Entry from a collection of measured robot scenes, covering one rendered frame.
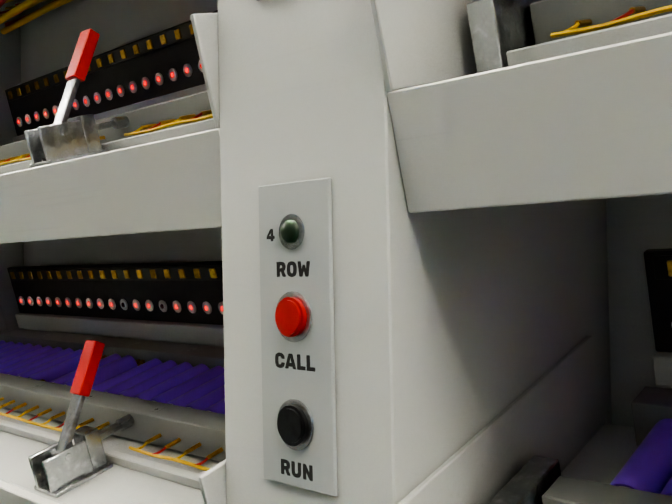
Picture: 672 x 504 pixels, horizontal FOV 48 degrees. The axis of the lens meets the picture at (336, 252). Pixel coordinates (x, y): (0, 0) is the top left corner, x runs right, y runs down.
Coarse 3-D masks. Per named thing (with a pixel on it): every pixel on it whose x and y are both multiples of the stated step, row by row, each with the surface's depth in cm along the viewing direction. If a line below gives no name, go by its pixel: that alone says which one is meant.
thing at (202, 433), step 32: (0, 384) 63; (32, 384) 61; (64, 416) 57; (96, 416) 53; (160, 416) 48; (192, 416) 47; (224, 416) 46; (128, 448) 48; (192, 448) 45; (224, 448) 44
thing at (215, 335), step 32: (0, 320) 86; (32, 320) 82; (64, 320) 77; (96, 320) 73; (128, 320) 70; (0, 416) 62; (32, 416) 61; (0, 448) 55; (32, 448) 54; (160, 448) 49; (0, 480) 49; (32, 480) 48; (96, 480) 46; (128, 480) 45; (160, 480) 44; (224, 480) 33
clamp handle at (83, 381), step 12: (84, 348) 48; (96, 348) 48; (84, 360) 48; (96, 360) 48; (84, 372) 47; (96, 372) 48; (72, 384) 48; (84, 384) 47; (72, 396) 47; (84, 396) 47; (72, 408) 47; (72, 420) 47; (72, 432) 46; (60, 444) 46
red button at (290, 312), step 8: (280, 304) 30; (288, 304) 30; (296, 304) 29; (280, 312) 30; (288, 312) 30; (296, 312) 29; (304, 312) 29; (280, 320) 30; (288, 320) 30; (296, 320) 29; (304, 320) 29; (280, 328) 30; (288, 328) 30; (296, 328) 29; (288, 336) 30
